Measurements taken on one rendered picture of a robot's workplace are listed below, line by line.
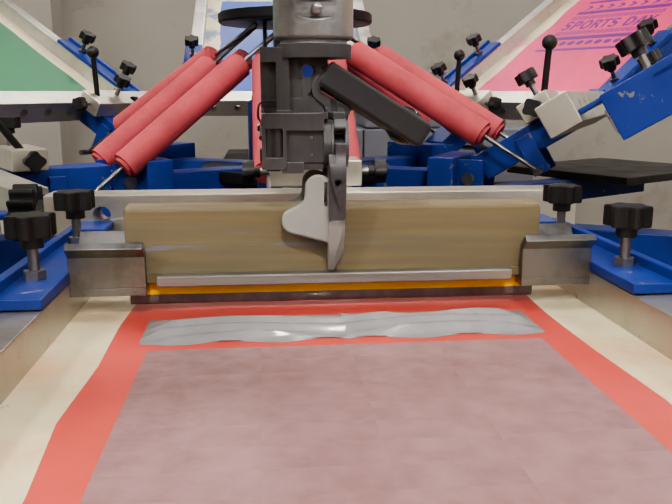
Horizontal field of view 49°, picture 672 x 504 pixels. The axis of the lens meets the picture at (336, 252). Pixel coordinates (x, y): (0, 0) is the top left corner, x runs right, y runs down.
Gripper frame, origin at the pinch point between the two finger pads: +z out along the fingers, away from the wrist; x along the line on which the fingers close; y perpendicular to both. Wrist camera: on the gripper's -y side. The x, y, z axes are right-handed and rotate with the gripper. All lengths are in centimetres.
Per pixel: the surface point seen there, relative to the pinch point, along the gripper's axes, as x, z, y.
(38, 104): -97, -13, 55
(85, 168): -60, -3, 38
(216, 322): 6.3, 5.0, 11.6
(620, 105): -26, -14, -41
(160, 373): 17.5, 5.4, 15.2
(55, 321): 7.9, 4.0, 25.4
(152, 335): 9.1, 5.1, 17.0
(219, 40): -185, -32, 21
